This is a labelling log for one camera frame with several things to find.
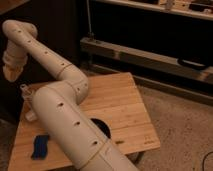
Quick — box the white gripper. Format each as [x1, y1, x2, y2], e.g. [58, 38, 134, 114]
[3, 51, 28, 82]

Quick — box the clear plastic bottle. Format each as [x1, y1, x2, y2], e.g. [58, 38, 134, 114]
[20, 84, 35, 107]

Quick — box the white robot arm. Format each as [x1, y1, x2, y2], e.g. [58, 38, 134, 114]
[2, 20, 138, 171]

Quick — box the blue folded cloth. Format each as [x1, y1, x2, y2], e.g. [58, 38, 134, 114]
[31, 135, 49, 160]

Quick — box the vertical metal pole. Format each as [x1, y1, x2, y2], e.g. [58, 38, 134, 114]
[86, 0, 94, 41]

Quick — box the black round bowl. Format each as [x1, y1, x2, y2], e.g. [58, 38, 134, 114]
[91, 118, 111, 138]

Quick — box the wooden table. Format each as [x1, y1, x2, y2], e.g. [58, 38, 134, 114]
[8, 73, 160, 171]

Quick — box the orange carrot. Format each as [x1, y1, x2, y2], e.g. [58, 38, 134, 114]
[115, 140, 124, 144]

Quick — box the upper wooden shelf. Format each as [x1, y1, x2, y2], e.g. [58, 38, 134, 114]
[94, 0, 213, 21]

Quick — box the metal shelf rail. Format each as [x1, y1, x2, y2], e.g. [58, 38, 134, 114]
[80, 37, 213, 85]

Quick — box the black handle loop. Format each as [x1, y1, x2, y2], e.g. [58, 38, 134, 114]
[177, 58, 210, 71]

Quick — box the black floor cable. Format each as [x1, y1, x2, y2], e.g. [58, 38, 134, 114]
[201, 151, 213, 171]

